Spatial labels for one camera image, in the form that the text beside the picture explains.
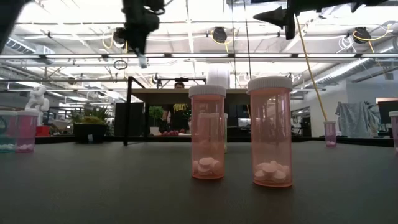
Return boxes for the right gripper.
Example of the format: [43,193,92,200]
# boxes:
[253,0,355,40]

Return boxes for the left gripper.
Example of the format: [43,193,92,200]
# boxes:
[121,0,165,70]

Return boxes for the orange medicine bottle white cap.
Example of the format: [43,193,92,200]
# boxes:
[388,111,398,154]
[247,76,294,189]
[188,84,227,180]

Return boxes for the pink medicine bottle white cap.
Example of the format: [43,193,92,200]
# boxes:
[15,110,40,154]
[323,120,338,148]

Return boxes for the teal medicine bottle white cap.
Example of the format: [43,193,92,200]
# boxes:
[0,110,18,154]

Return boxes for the wooden shelf black metal legs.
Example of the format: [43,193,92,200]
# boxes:
[123,76,249,146]

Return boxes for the long overhead light bar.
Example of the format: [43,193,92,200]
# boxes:
[0,52,398,60]

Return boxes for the small plant in white pot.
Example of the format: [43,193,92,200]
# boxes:
[148,105,165,136]

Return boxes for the person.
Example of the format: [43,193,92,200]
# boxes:
[161,81,192,135]

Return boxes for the large plant in black pot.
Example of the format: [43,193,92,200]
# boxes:
[68,105,112,144]

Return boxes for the white sitting figure statue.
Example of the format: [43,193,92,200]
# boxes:
[24,86,50,126]

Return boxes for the red box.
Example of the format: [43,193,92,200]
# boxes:
[35,125,50,137]

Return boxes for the grey hanging cloth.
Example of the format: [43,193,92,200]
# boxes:
[335,101,382,138]

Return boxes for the black monitor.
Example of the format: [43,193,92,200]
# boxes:
[377,98,398,125]

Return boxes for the black ceiling cable reel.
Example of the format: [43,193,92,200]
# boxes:
[112,27,127,45]
[212,26,228,44]
[353,26,371,44]

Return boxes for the yellow cable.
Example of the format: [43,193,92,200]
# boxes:
[294,14,329,122]

